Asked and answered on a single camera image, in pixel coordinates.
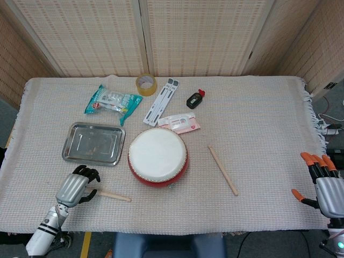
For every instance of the wooden drumstick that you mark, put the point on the wooden drumstick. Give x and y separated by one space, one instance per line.
115 196
223 170

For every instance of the right silver orange-tipped robot hand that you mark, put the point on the right silver orange-tipped robot hand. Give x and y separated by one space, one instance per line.
330 196

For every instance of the white woven tablecloth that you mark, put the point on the white woven tablecloth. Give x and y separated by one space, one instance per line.
268 121

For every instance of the stainless steel tray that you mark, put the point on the stainless steel tray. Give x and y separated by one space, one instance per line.
94 143

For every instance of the left silver black-fingered robot hand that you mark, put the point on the left silver black-fingered robot hand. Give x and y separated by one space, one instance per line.
70 188

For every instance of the bamboo folding screen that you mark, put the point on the bamboo folding screen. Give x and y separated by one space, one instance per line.
94 37

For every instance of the black bottle with red cap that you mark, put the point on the black bottle with red cap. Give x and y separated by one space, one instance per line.
193 101

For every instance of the teal snack packet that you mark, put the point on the teal snack packet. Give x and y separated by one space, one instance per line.
113 100

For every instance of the red drum with white skin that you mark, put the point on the red drum with white skin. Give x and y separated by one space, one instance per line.
157 154

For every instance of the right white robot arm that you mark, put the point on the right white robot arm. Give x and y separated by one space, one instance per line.
337 239

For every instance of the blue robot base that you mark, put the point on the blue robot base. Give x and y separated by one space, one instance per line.
166 246

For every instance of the white power strip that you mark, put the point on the white power strip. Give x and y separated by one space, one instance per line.
331 131

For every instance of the pink wet wipes pack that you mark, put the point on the pink wet wipes pack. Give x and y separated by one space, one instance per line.
180 123

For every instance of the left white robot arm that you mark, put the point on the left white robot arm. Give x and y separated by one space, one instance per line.
43 236

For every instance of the white folding stand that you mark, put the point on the white folding stand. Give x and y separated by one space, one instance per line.
158 103

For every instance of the yellowish packing tape roll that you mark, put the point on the yellowish packing tape roll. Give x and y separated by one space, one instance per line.
150 90

